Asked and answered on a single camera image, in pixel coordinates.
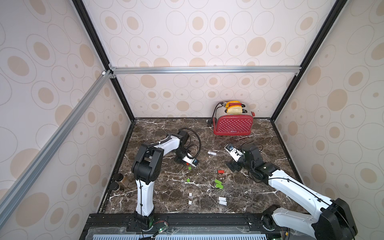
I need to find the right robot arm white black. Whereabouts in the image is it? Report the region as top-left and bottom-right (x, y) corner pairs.
(225, 143), (358, 240)

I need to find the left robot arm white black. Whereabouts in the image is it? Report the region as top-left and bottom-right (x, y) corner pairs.
(132, 130), (189, 231)

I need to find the red toaster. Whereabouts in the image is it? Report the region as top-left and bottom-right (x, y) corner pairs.
(213, 107), (255, 136)

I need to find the yellow toast front slice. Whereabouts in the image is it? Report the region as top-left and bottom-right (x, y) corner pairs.
(226, 105), (243, 114)

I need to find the yellow toast slice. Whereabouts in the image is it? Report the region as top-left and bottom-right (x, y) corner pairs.
(226, 105), (243, 114)
(226, 101), (242, 108)

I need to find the yellow toast back slice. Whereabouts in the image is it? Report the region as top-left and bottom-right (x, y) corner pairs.
(226, 101), (242, 108)

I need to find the brown cylinder object at edge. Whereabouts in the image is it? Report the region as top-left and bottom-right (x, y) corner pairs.
(109, 173), (129, 192)

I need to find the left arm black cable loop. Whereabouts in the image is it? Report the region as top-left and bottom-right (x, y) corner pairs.
(178, 127), (202, 160)

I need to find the black toaster power cable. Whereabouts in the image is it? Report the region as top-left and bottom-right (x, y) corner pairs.
(206, 102), (225, 127)

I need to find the horizontal aluminium rail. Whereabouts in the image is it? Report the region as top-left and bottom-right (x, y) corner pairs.
(105, 66), (301, 75)

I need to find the left black frame post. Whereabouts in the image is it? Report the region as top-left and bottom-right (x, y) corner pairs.
(72, 0), (135, 122)

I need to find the black frame post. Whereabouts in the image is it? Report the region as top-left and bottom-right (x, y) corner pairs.
(72, 0), (135, 122)
(271, 0), (348, 123)

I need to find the left diagonal aluminium rail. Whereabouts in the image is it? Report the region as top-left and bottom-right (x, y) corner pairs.
(1, 70), (112, 227)

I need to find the right black frame post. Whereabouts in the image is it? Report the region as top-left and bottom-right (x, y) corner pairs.
(271, 0), (348, 123)

